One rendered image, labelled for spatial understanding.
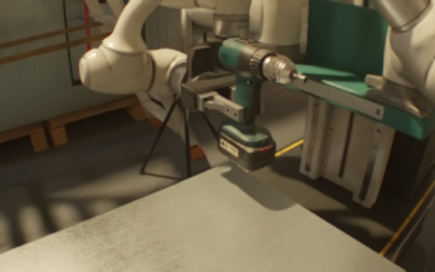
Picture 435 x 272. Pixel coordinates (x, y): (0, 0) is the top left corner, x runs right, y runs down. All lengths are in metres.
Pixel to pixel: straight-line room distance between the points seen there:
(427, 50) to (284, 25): 0.56
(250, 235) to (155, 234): 0.17
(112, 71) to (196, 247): 0.41
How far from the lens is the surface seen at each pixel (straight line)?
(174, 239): 0.64
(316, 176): 1.41
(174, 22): 2.66
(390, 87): 0.91
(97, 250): 0.65
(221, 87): 0.73
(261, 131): 0.67
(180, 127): 1.98
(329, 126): 1.33
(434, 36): 0.65
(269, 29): 1.09
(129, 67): 0.78
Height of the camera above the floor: 1.10
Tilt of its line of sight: 28 degrees down
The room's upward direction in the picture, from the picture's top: straight up
